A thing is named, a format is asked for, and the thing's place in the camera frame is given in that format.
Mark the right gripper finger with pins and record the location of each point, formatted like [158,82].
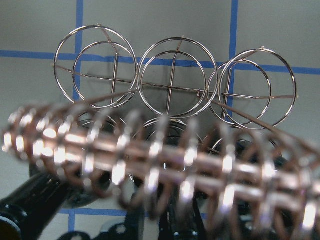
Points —
[132,228]

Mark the copper wire bottle basket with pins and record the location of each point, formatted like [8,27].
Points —
[253,181]

